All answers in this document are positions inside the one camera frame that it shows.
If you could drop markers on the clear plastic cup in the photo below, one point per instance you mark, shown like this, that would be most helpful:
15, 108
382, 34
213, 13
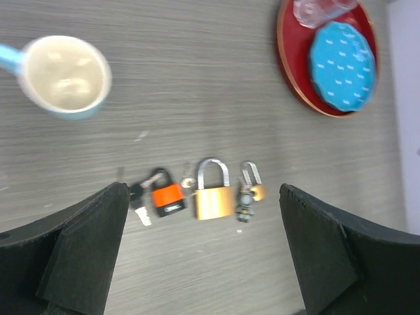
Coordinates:
313, 13

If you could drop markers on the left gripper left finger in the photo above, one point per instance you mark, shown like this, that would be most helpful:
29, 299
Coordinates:
64, 262

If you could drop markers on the light blue mug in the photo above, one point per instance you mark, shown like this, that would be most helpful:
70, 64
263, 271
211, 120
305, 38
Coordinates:
64, 75

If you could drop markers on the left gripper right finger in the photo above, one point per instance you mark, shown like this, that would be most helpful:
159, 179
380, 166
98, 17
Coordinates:
346, 264

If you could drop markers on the blue dotted plate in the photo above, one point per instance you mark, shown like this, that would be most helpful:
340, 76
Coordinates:
342, 67

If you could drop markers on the small brass padlock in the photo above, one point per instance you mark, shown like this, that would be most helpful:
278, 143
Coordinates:
253, 179

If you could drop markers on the red round tray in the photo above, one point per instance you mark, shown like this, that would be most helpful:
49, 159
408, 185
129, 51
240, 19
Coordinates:
293, 43

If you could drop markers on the large brass padlock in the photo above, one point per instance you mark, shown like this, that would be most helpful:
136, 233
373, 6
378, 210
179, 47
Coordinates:
217, 202

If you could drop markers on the orange black padlock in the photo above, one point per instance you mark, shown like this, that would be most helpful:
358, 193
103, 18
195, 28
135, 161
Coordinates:
168, 197

